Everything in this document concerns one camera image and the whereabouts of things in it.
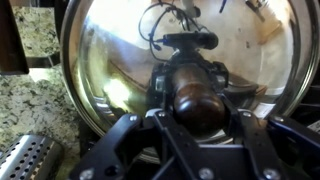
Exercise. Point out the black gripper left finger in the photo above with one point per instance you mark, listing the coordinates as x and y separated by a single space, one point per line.
154 147

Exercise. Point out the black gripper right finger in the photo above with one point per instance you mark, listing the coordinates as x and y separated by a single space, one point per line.
279 148

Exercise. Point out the silver lid with brown knob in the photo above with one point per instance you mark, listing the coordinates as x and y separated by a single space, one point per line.
181 56

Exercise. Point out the right perforated steel utensil holder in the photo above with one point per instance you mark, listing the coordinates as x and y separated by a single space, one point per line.
31 157

